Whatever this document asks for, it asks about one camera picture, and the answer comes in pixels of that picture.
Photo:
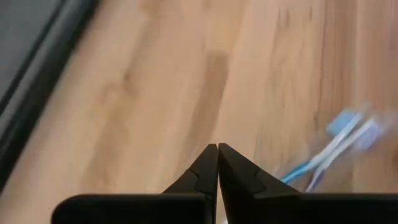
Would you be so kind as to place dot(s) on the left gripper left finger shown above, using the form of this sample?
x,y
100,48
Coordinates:
x,y
140,211

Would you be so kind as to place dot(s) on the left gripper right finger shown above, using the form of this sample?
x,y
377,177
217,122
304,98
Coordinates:
x,y
280,211

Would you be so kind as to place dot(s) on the blue white wrapped toothbrush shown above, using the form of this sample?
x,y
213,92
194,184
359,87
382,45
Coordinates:
x,y
298,169

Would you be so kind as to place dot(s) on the black aluminium table frame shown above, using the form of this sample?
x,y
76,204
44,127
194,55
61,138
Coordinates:
x,y
28,109

